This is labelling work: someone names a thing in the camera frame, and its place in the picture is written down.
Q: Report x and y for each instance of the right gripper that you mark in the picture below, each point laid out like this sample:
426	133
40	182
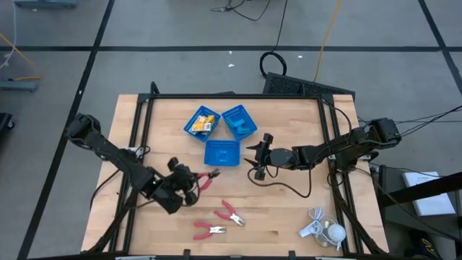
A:
281	159

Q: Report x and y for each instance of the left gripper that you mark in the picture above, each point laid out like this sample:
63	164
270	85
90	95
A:
182	178

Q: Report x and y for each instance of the blue eraser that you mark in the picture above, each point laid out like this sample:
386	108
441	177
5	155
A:
243	129
238	123

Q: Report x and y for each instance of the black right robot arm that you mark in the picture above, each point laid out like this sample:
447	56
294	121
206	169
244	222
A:
325	151

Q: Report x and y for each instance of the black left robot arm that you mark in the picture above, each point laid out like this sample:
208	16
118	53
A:
108	151

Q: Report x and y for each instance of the blue plastic basket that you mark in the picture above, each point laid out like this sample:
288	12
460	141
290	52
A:
228	121
203	111
227	148

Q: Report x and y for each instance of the black perforated panel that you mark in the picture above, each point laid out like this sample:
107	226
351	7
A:
288	85

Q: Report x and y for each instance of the white ball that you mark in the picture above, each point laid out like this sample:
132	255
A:
336	233

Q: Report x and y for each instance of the dark side table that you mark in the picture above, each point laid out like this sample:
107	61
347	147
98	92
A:
397	224

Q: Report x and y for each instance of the black beam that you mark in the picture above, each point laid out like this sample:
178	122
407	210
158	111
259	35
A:
415	189

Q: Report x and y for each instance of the white booklet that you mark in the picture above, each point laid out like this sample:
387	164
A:
433	206

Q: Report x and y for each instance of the person's shoe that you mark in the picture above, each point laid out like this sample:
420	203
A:
427	249

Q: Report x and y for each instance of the black floor object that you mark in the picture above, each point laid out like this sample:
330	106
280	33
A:
5	122

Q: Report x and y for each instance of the grey floor base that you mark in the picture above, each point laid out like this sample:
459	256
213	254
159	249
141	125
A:
18	86

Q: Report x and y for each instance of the black aluminium table frame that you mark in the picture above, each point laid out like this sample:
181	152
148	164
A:
234	96

